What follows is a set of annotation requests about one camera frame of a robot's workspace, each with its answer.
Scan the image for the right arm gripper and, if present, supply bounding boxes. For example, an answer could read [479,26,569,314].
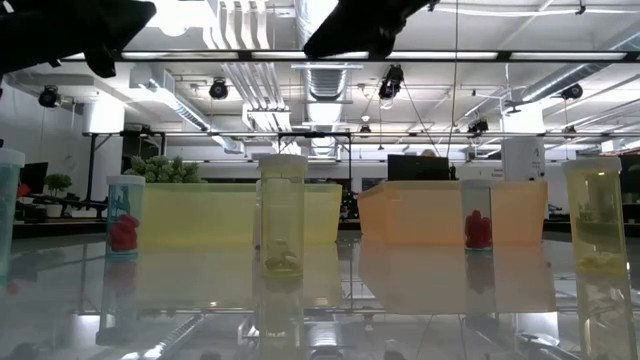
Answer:
[303,0,436,59]

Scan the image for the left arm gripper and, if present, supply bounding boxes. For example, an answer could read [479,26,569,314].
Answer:
[0,0,157,79]

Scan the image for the blue medicine bottle red pills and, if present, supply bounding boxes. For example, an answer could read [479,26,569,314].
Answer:
[105,174,146,259]

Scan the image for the yellow medicine bottle olive pills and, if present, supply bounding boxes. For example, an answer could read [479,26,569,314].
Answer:
[257,153,309,279]

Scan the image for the pale teal bottle red pills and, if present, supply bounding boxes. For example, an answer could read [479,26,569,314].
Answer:
[459,178,495,251]

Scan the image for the teal medicine bottle white cap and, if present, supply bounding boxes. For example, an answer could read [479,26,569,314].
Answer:
[0,148,26,281]

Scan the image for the yellow medicine bottle pale pills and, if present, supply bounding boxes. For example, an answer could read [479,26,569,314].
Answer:
[562,157,630,275]

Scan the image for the orange plastic bin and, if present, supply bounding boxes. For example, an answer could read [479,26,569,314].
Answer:
[357,179,549,246]

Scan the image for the yellow plastic bin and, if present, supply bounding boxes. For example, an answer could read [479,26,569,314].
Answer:
[139,182,344,247]

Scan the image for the black overhead light bar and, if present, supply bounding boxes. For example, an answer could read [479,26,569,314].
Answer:
[59,48,640,63]

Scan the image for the black computer monitor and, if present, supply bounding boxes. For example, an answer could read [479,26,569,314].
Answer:
[387,153,451,182]

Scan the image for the green succulent plant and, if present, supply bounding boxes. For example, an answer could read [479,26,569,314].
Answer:
[123,154,204,184]

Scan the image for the potted green plant white pot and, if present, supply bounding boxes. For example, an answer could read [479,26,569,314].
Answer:
[43,173,74,219]

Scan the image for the small dark monitor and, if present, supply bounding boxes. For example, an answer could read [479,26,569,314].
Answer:
[19,161,50,196]

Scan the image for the silver ventilation duct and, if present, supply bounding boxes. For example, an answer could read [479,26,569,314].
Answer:
[294,0,351,156]

